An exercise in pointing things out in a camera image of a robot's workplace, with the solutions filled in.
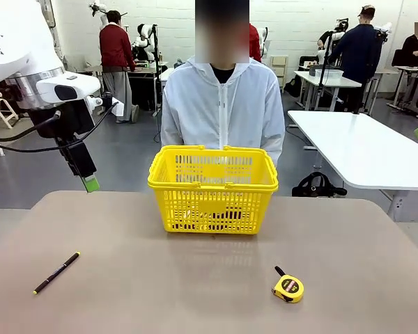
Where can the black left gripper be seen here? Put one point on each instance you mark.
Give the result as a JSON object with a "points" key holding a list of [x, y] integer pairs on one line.
{"points": [[69, 120]]}

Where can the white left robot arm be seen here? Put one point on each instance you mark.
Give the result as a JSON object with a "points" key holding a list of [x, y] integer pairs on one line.
{"points": [[17, 45]]}

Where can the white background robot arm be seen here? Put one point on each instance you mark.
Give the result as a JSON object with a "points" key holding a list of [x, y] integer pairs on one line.
{"points": [[263, 38], [143, 38]]}

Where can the person in black clothes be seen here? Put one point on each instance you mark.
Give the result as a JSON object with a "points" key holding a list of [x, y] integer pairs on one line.
{"points": [[416, 47]]}

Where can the person in navy jacket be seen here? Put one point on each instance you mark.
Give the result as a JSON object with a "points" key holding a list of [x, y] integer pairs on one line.
{"points": [[358, 52]]}

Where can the person in red sweater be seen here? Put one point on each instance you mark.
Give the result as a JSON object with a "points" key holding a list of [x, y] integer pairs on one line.
{"points": [[115, 48]]}

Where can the person in white hooded jacket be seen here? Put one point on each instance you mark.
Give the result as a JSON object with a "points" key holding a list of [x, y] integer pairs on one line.
{"points": [[202, 111]]}

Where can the yellow plastic shopping basket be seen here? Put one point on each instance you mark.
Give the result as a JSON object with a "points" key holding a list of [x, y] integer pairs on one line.
{"points": [[212, 205]]}

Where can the person in black t-shirt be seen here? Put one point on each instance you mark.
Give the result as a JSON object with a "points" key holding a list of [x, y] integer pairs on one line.
{"points": [[324, 40]]}

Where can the large white table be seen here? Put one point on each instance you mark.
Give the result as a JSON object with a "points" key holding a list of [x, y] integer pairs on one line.
{"points": [[355, 146]]}

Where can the white wooden folding chair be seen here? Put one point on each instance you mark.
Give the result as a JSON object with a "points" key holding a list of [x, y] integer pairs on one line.
{"points": [[1, 106]]}

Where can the white background work table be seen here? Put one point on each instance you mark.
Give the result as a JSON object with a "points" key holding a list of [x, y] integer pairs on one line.
{"points": [[331, 78]]}

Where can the thin black yellow-tipped pen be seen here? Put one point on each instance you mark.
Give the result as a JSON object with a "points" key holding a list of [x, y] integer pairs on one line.
{"points": [[55, 273]]}

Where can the clear plastic bin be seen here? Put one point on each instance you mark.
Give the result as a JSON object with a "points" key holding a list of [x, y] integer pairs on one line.
{"points": [[329, 72]]}

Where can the black tripod pole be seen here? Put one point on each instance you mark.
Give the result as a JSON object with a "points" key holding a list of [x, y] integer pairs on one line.
{"points": [[324, 66], [157, 69]]}

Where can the small white shelf cart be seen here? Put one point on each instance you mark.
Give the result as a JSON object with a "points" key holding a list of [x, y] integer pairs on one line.
{"points": [[279, 69]]}

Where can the yellow tape measure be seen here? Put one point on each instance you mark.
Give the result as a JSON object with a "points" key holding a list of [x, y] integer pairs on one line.
{"points": [[289, 288]]}

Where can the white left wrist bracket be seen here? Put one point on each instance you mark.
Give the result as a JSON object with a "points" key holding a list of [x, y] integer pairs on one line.
{"points": [[116, 108]]}

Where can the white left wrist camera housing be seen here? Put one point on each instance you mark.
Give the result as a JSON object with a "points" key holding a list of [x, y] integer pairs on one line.
{"points": [[76, 85]]}

